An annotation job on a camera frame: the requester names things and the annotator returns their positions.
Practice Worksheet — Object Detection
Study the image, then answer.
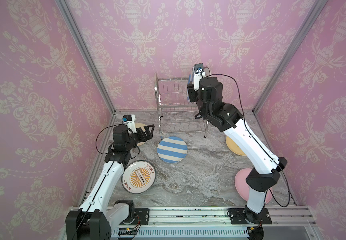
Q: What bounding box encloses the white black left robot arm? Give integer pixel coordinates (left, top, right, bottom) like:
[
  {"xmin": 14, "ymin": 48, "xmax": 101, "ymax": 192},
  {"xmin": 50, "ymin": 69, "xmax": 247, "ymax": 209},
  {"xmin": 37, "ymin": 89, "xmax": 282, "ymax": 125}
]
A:
[{"xmin": 65, "ymin": 124, "xmax": 155, "ymax": 240}]

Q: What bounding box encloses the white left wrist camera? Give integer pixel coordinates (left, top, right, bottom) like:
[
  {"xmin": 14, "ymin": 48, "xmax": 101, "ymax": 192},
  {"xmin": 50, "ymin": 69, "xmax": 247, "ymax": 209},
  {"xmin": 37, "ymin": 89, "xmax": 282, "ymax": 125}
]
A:
[{"xmin": 122, "ymin": 114, "xmax": 137, "ymax": 134}]

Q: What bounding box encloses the blue white striped plate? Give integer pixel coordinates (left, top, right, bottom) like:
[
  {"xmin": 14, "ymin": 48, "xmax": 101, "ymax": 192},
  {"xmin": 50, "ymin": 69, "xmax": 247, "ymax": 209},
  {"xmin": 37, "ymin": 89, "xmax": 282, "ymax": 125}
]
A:
[
  {"xmin": 157, "ymin": 137, "xmax": 188, "ymax": 164},
  {"xmin": 187, "ymin": 74, "xmax": 194, "ymax": 85}
]

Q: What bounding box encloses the right aluminium corner post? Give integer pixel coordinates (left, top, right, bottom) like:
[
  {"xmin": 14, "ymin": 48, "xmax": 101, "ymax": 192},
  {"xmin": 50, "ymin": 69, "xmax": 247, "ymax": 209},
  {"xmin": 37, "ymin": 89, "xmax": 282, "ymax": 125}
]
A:
[{"xmin": 252, "ymin": 0, "xmax": 328, "ymax": 116}]

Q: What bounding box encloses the pink plate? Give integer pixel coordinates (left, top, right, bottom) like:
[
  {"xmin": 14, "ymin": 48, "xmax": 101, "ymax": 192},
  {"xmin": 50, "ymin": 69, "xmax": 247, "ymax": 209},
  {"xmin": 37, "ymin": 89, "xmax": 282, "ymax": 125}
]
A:
[{"xmin": 234, "ymin": 167, "xmax": 273, "ymax": 204}]

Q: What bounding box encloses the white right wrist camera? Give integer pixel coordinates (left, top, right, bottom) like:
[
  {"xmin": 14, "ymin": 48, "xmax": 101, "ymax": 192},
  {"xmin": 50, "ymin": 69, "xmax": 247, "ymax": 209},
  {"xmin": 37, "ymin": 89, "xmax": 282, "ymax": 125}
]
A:
[{"xmin": 192, "ymin": 63, "xmax": 205, "ymax": 91}]

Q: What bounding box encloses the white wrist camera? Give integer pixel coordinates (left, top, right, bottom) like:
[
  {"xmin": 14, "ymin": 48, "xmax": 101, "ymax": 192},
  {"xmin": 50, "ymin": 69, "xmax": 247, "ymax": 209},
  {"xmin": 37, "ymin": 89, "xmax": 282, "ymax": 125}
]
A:
[
  {"xmin": 192, "ymin": 63, "xmax": 205, "ymax": 91},
  {"xmin": 122, "ymin": 114, "xmax": 137, "ymax": 134}
]

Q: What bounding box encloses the blue white striped plate rear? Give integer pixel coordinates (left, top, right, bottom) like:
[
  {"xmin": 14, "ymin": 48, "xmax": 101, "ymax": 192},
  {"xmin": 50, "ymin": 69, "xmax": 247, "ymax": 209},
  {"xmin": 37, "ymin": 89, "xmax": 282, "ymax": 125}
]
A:
[{"xmin": 157, "ymin": 137, "xmax": 188, "ymax": 164}]

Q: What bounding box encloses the small circuit board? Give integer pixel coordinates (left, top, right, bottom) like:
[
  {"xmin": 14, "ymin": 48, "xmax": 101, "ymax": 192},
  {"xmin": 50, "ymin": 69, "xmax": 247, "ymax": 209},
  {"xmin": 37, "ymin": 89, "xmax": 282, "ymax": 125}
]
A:
[{"xmin": 119, "ymin": 228, "xmax": 138, "ymax": 236}]

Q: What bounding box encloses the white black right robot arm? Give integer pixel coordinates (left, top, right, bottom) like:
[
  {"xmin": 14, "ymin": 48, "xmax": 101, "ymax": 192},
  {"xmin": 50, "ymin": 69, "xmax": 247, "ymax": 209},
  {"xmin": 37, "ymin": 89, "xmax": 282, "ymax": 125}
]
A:
[{"xmin": 187, "ymin": 77, "xmax": 288, "ymax": 224}]

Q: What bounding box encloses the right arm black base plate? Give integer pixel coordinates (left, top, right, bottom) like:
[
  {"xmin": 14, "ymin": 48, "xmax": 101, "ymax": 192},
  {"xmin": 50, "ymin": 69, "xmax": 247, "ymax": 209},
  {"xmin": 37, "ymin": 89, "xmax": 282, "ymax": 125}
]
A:
[{"xmin": 227, "ymin": 208, "xmax": 272, "ymax": 225}]

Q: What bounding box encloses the chrome two-tier dish rack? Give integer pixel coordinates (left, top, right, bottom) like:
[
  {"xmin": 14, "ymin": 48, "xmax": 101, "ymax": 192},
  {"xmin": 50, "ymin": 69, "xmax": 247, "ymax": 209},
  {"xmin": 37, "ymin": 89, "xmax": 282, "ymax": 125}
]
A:
[{"xmin": 154, "ymin": 74, "xmax": 209, "ymax": 139}]

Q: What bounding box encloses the orange sunburst plate left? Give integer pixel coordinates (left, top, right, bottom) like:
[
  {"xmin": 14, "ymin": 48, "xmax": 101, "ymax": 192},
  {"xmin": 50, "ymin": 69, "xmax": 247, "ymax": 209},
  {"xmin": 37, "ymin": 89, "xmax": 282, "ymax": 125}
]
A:
[{"xmin": 122, "ymin": 161, "xmax": 156, "ymax": 194}]

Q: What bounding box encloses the blue white striped plate front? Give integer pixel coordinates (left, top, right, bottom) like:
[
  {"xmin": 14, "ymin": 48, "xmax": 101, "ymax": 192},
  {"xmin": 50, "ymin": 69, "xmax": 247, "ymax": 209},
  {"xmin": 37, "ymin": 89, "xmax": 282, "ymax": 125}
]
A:
[{"xmin": 187, "ymin": 74, "xmax": 194, "ymax": 85}]

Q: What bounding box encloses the aluminium corner post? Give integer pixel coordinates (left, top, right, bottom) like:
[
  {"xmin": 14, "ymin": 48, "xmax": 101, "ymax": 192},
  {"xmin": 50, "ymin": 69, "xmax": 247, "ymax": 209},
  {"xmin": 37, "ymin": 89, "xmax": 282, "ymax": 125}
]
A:
[
  {"xmin": 54, "ymin": 0, "xmax": 116, "ymax": 115},
  {"xmin": 252, "ymin": 0, "xmax": 328, "ymax": 116}
]

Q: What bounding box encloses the yellow plate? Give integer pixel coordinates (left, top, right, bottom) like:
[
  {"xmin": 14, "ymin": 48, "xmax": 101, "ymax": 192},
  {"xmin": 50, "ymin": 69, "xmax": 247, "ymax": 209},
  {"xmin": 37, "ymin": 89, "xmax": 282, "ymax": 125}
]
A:
[{"xmin": 226, "ymin": 137, "xmax": 246, "ymax": 156}]

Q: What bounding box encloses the cream plate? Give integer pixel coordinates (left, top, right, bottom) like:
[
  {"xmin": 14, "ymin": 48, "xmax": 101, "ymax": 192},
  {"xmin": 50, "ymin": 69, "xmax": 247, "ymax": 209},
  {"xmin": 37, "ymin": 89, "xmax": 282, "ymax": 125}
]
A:
[{"xmin": 135, "ymin": 123, "xmax": 146, "ymax": 146}]

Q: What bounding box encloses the left aluminium corner post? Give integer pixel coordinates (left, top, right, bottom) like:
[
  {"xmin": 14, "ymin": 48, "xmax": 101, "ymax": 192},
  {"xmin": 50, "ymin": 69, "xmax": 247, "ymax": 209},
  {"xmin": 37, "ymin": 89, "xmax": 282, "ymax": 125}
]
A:
[{"xmin": 54, "ymin": 0, "xmax": 116, "ymax": 115}]

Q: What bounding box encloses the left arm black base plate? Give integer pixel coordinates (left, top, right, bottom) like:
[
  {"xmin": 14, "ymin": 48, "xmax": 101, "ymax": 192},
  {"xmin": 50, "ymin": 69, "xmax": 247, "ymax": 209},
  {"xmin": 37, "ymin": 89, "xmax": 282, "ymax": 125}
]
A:
[{"xmin": 121, "ymin": 208, "xmax": 150, "ymax": 225}]

